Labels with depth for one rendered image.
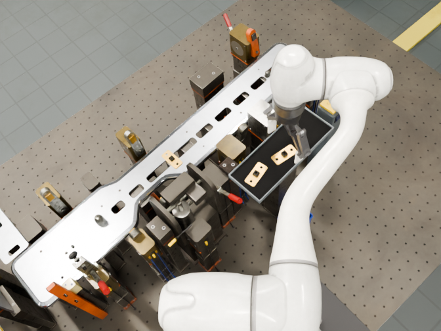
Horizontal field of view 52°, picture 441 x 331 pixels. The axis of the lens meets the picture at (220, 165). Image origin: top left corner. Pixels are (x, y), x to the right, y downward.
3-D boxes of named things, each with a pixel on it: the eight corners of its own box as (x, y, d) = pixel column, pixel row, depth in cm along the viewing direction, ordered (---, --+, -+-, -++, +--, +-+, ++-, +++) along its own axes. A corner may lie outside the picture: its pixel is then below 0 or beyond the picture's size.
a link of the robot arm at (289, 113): (292, 75, 121) (291, 88, 126) (265, 91, 119) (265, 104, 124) (314, 96, 117) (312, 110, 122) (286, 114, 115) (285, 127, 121)
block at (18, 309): (40, 301, 178) (1, 284, 151) (58, 324, 173) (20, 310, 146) (34, 307, 177) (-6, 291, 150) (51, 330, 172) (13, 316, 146)
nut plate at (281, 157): (291, 144, 149) (291, 142, 148) (298, 152, 147) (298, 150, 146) (270, 157, 147) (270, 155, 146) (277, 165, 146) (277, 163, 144)
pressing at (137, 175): (274, 37, 194) (274, 35, 192) (315, 64, 185) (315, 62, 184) (7, 266, 155) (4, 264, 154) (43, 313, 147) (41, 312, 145)
